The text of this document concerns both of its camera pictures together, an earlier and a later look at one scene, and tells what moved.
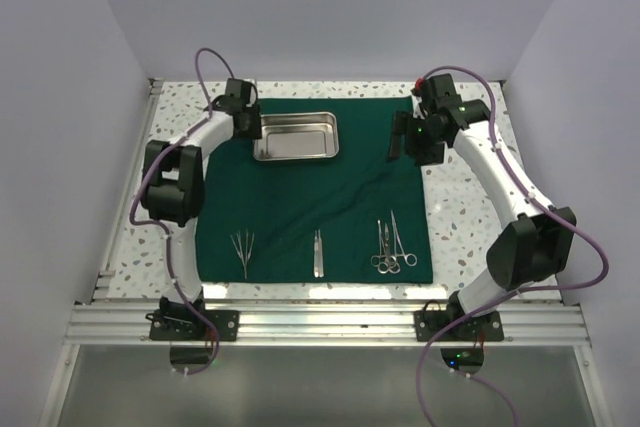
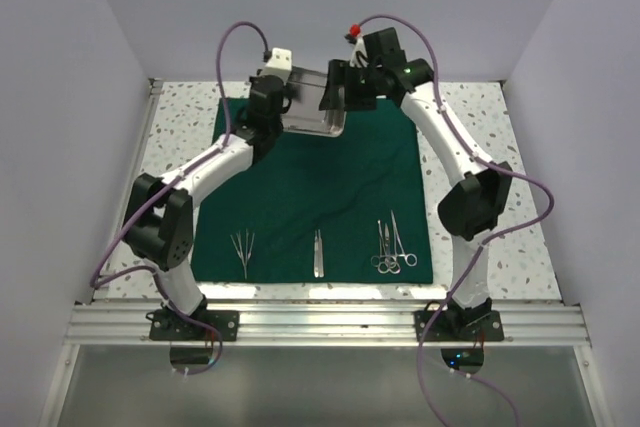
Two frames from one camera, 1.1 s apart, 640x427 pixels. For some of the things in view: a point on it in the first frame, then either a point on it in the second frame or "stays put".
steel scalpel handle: (320, 255) stays put
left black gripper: (255, 132) to (251, 80)
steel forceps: (247, 257) stays put
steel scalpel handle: (316, 255) stays put
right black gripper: (403, 125) to (340, 74)
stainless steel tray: (297, 136) to (304, 117)
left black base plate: (185, 325) stays put
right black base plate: (483, 327) stays put
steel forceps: (239, 251) stays put
